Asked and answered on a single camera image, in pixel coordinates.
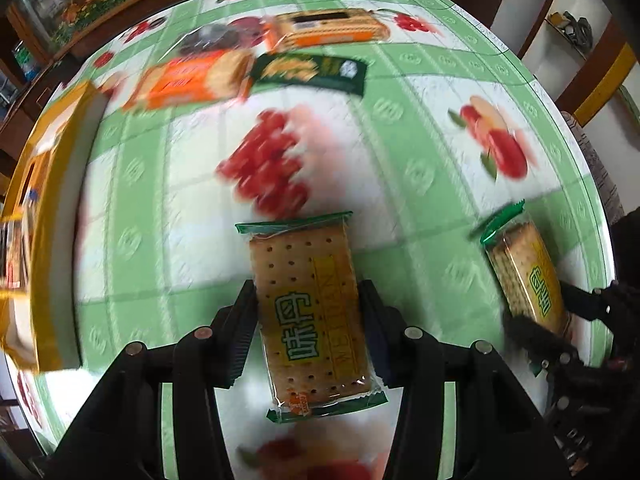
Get yellow cardboard box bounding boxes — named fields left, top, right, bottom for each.
left=0, top=79, right=110, bottom=375

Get clear bag of dark snacks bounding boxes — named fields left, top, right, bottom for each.
left=177, top=24, right=243, bottom=59

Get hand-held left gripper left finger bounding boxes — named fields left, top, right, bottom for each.
left=47, top=280, right=261, bottom=480

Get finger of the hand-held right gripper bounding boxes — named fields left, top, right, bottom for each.
left=562, top=280, right=623, bottom=321
left=502, top=312, right=581, bottom=368

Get long orange cracker packet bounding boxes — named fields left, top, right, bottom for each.
left=264, top=9, right=392, bottom=54

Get orange cracker packet yellow ends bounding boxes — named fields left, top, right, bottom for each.
left=121, top=49, right=255, bottom=112

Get dark shoes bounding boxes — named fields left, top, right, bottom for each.
left=546, top=10, right=594, bottom=47

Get orange snack packet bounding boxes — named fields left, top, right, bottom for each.
left=2, top=155, right=53, bottom=291

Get dark green snack packet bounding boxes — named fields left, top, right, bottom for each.
left=249, top=51, right=370, bottom=97

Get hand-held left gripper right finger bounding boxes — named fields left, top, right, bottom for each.
left=357, top=280, right=571, bottom=480

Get striped seat cushion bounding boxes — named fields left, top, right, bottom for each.
left=560, top=110, right=626, bottom=223

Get yellow green cracker packet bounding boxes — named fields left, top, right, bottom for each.
left=235, top=211, right=390, bottom=425
left=470, top=200, right=575, bottom=377

